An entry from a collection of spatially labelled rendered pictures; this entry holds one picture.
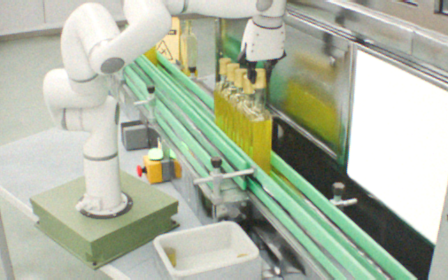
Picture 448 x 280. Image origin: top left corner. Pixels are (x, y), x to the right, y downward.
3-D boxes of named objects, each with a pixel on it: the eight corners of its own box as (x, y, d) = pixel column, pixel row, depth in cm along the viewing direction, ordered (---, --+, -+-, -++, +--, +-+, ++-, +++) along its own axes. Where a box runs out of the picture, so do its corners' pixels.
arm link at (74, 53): (74, 96, 127) (60, 56, 114) (58, 52, 133) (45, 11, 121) (132, 74, 130) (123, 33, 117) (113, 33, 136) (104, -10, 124)
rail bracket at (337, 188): (357, 232, 139) (362, 183, 133) (333, 239, 136) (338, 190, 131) (348, 224, 142) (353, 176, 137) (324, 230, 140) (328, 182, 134)
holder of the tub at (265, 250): (281, 278, 143) (282, 252, 140) (175, 305, 133) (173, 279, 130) (251, 244, 157) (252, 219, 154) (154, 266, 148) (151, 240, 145)
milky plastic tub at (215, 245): (261, 283, 141) (263, 253, 137) (174, 305, 133) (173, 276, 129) (234, 246, 155) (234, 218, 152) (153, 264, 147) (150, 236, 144)
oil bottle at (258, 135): (270, 182, 162) (273, 109, 153) (252, 186, 160) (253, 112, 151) (261, 173, 167) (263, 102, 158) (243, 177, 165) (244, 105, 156)
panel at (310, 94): (467, 264, 108) (502, 102, 94) (457, 268, 107) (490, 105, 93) (269, 110, 184) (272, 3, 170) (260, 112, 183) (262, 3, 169)
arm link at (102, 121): (118, 161, 148) (114, 102, 141) (68, 159, 148) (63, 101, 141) (125, 145, 156) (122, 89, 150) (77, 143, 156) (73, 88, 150)
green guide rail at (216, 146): (246, 190, 157) (246, 162, 154) (243, 190, 157) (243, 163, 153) (110, 41, 305) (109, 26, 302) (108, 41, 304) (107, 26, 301)
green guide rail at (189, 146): (220, 195, 154) (220, 167, 151) (217, 196, 154) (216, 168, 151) (96, 42, 302) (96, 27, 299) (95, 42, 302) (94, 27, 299)
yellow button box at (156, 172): (170, 182, 190) (169, 160, 187) (148, 185, 187) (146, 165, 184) (164, 172, 196) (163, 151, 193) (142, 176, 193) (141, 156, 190)
